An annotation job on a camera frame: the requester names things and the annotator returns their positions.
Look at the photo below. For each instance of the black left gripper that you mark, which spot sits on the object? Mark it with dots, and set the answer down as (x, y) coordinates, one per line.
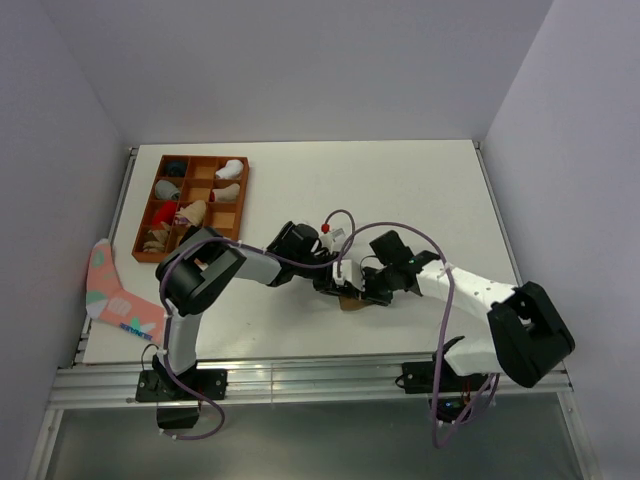
(328, 285)

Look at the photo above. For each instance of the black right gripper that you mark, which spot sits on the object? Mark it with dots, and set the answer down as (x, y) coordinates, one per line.
(380, 300)

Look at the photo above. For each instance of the tan ribbed sock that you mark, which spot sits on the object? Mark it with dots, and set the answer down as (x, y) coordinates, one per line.
(348, 304)

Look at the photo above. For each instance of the brown compartment sock tray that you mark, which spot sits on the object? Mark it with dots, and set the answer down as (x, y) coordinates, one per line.
(191, 191)

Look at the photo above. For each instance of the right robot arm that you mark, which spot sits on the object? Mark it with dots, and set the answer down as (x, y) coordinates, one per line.
(527, 336)

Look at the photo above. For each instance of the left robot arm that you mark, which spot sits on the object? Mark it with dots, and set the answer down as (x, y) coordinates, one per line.
(194, 275)

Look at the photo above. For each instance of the cream rolled sock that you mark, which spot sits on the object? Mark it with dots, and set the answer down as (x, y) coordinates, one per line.
(228, 194)

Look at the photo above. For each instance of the white rolled sock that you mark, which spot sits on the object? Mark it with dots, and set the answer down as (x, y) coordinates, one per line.
(232, 169)

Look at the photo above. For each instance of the beige rolled sock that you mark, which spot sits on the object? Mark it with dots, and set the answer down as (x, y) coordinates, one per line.
(192, 214)

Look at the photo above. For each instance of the red rolled sock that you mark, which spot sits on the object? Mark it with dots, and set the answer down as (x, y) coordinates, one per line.
(165, 214)

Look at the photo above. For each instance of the tan patterned rolled sock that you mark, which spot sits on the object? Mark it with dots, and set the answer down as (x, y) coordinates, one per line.
(155, 240)

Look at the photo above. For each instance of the grey rolled sock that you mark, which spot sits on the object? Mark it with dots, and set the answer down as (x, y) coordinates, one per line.
(166, 190)

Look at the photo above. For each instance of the dark teal rolled sock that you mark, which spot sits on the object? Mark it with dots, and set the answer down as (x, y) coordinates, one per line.
(175, 168)

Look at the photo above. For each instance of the pink patterned sock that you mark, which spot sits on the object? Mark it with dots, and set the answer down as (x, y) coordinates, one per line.
(107, 300)

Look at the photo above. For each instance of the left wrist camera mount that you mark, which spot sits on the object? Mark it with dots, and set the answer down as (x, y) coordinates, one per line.
(332, 239)

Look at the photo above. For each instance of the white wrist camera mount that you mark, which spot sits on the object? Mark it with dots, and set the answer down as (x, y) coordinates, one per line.
(347, 273)

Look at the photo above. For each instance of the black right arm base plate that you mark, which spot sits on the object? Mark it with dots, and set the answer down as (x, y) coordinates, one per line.
(418, 378)

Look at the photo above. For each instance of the aluminium frame rail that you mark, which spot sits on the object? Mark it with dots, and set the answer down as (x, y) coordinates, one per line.
(258, 381)

